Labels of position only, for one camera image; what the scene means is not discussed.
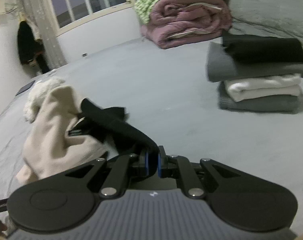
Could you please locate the beige black raglan shirt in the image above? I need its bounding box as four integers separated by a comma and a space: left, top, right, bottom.
16, 86, 159, 185

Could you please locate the grey folded bottom garment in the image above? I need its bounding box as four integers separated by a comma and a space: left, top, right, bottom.
217, 82, 300, 113

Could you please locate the white plush dog toy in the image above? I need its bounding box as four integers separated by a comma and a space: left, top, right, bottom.
23, 77, 65, 123

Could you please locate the dark tablet on bed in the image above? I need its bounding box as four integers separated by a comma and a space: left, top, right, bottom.
15, 80, 35, 96

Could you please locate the white folded garment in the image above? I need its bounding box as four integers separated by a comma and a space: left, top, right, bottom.
223, 74, 301, 102

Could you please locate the black folded garment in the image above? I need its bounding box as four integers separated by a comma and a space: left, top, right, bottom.
222, 31, 303, 64

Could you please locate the hanging black coat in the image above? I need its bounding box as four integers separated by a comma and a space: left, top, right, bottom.
17, 21, 50, 74

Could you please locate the grey bed cover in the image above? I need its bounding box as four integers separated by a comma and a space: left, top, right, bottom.
229, 0, 303, 46

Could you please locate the pink rolled quilt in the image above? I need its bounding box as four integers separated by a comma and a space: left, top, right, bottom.
141, 0, 232, 49

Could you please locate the white lace curtain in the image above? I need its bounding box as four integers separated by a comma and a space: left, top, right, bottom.
17, 0, 67, 68

